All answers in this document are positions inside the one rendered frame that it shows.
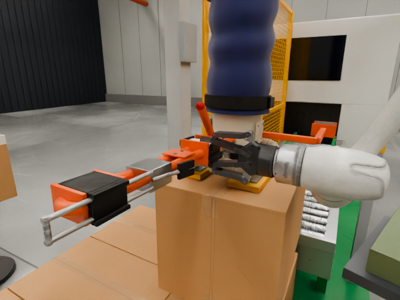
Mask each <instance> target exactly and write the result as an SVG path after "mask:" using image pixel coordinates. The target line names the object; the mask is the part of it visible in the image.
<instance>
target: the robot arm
mask: <svg viewBox="0 0 400 300"><path fill-rule="evenodd" d="M399 129H400V85H399V87H398V88H397V90H396V91H395V92H394V94H393V95H392V96H391V98H390V99H389V100H388V102H387V103H386V105H385V106H384V107H383V109H382V110H381V112H380V113H379V114H378V116H377V117H376V118H375V120H374V121H373V122H372V124H371V125H370V127H369V128H368V129H367V130H366V131H365V133H364V134H363V135H362V136H361V137H360V138H359V140H358V141H357V142H356V143H355V144H354V145H353V146H352V147H350V148H343V147H337V146H316V147H307V146H298V145H288V144H281V145H280V147H278V146H274V145H265V144H260V143H258V142H256V141H254V138H253V131H252V130H250V131H247V132H226V131H216V132H214V133H213V134H212V137H207V136H203V137H200V139H195V138H191V139H189V140H195V141H200V142H208V143H209V146H210V144H211V143H213V144H214V145H217V146H220V147H222V148H225V149H228V150H231V151H233V152H234V153H237V154H238V160H217V161H215V162H214V163H212V164H210V163H209V160H208V166H209V168H212V174H216V175H219V176H223V177H227V178H230V179H235V180H238V181H240V182H241V183H243V184H245V185H246V184H247V183H248V182H249V181H250V178H251V176H254V175H259V176H264V177H269V178H273V177H274V178H275V181H276V182H279V183H284V184H288V185H294V186H297V187H298V186H299V187H302V188H306V189H309V190H310V191H311V194H312V196H313V197H314V198H315V200H316V201H317V202H319V203H320V204H321V205H324V206H326V207H329V208H341V207H344V206H346V205H348V204H349V203H350V202H351V201H370V200H376V199H381V198H383V196H384V194H385V193H386V191H387V189H388V186H389V182H390V170H389V166H388V163H387V161H386V160H385V159H383V158H381V157H378V156H377V155H378V153H379V152H380V151H381V150H382V149H383V148H384V146H385V145H386V144H387V143H388V142H389V141H390V139H391V138H392V137H393V136H394V135H395V133H396V132H397V131H398V130H399ZM220 138H230V139H244V140H245V141H248V142H249V143H248V144H247V145H245V146H243V145H237V144H235V143H231V142H229V141H226V140H223V139H220ZM221 167H234V168H242V169H243V170H244V171H245V172H246V173H240V172H237V171H232V170H228V169H225V168H221Z"/></svg>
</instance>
